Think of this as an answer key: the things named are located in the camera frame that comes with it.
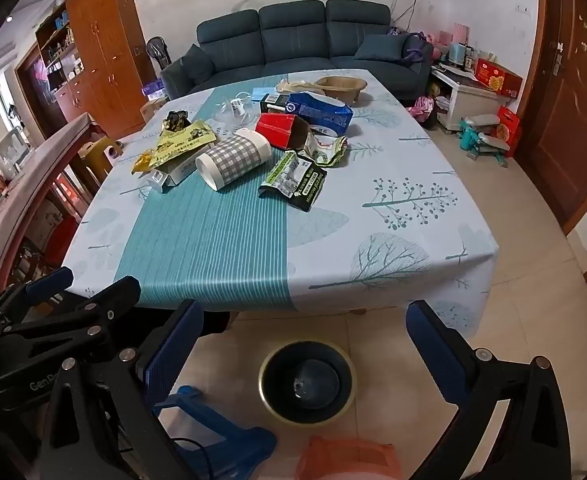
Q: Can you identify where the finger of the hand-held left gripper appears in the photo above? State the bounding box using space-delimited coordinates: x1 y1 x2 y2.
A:
0 266 74 321
3 275 141 357

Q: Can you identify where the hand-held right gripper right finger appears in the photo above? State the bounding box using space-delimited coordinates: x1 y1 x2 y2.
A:
406 300 571 480

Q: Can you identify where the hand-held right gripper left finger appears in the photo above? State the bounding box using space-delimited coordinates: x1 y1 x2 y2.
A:
37 299 205 480

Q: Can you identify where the silver black cardboard box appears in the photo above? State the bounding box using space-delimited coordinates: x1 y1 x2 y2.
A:
148 152 201 194

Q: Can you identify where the dark round trash bin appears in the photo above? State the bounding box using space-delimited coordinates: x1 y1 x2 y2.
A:
258 341 358 427

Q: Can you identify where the dark camouflage wrapper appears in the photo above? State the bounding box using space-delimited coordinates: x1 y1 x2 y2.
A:
166 110 191 133

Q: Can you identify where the table with teal cloth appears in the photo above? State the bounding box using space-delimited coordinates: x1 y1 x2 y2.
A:
62 69 500 317

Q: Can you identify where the wooden glass display cabinet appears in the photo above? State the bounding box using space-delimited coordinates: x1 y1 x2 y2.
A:
0 112 104 311

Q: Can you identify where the blue plastic stool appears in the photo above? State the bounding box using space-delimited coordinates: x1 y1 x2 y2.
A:
150 385 278 480

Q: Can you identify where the yellow plastic stool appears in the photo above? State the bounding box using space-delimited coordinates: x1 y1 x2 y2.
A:
80 135 124 181

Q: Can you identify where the orange plastic stool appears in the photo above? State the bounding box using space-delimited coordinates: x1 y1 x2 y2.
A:
295 436 404 480

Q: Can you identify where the yellow snack packet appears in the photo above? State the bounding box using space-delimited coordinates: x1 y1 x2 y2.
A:
132 119 217 173

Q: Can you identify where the grey plaid paper canister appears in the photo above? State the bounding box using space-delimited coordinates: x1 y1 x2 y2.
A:
195 128 273 192

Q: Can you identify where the brown cardboard box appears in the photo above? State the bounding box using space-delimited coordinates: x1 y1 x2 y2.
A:
139 97 168 123

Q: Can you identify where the green black snack packet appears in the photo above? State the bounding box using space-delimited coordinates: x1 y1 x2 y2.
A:
258 150 328 213

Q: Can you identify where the teal grey stepper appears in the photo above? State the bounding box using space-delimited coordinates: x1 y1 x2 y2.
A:
458 115 511 167

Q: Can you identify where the clear plastic bag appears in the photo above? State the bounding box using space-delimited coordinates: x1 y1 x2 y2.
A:
212 91 261 123

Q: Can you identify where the red cardboard box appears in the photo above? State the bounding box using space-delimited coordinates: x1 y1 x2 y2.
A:
256 112 310 152

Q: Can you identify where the crumpled green white wrapper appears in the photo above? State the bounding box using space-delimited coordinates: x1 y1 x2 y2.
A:
303 130 349 167

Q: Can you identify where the wooden wardrobe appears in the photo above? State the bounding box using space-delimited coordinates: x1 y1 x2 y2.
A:
16 0 154 133

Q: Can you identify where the dark blue sofa cushion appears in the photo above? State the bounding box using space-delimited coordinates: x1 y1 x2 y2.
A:
354 35 405 61
180 44 216 86

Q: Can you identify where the pink bag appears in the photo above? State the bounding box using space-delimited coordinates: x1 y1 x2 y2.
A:
408 96 437 118

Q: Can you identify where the small black white carton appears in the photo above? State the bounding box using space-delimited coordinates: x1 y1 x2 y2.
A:
259 94 290 115

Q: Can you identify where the black floor fan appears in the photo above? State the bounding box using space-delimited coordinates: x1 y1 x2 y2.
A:
146 36 170 81

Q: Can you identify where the white low cabinet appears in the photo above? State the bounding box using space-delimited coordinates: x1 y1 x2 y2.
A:
431 67 504 131

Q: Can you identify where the blue white snack packet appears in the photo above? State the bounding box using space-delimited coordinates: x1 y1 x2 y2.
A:
286 91 355 138

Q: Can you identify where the wooden door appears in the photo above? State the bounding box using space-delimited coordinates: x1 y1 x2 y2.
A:
516 0 587 231

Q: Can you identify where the red gift box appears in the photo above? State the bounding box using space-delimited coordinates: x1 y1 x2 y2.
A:
475 58 523 97

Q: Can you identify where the purple bag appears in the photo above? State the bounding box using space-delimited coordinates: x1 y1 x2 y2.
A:
403 32 427 66

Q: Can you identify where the dark blue sofa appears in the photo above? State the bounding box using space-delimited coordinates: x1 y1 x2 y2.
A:
160 0 434 103

